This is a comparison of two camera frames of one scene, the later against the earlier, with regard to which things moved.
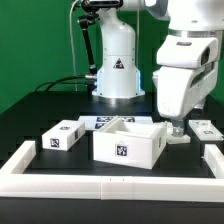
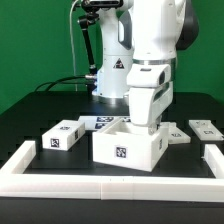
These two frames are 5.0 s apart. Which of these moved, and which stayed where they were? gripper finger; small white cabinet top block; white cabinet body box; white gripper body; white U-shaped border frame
Moved: gripper finger; white gripper body
Stayed: white cabinet body box; white U-shaped border frame; small white cabinet top block
